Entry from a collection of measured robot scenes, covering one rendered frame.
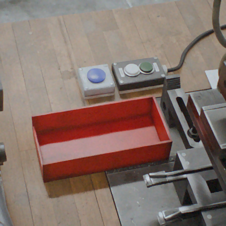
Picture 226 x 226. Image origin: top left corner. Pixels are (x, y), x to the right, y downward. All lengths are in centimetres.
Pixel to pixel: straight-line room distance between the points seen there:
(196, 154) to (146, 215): 14
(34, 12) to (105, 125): 168
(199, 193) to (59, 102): 38
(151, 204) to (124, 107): 21
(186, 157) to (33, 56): 46
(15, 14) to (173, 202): 185
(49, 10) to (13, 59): 151
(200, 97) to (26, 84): 46
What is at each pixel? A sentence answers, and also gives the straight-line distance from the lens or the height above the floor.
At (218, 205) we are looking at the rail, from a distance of 102.
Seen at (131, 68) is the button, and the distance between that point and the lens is 127.
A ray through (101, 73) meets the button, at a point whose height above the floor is 94.
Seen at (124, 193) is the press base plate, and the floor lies 90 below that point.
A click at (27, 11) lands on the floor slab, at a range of 283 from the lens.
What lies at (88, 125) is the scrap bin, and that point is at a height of 91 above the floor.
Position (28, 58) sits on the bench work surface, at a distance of 133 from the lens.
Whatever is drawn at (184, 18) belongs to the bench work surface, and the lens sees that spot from 146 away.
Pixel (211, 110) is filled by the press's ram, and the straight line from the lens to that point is 89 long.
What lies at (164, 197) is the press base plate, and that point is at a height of 90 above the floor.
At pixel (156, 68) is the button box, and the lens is 128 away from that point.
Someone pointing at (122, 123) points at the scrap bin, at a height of 90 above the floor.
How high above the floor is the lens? 184
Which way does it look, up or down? 50 degrees down
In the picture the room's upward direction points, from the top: 5 degrees clockwise
